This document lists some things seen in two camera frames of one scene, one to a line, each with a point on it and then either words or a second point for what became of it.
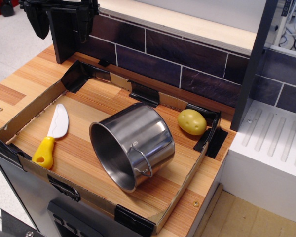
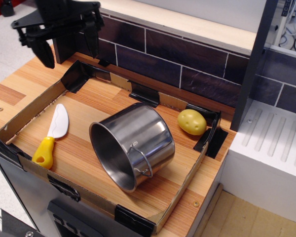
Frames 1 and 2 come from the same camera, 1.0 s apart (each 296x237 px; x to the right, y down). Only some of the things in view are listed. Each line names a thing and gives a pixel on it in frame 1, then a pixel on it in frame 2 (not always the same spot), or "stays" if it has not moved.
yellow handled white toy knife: (42, 156) stays
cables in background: (295, 36) stays
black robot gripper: (36, 11) → (53, 18)
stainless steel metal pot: (133, 141) stays
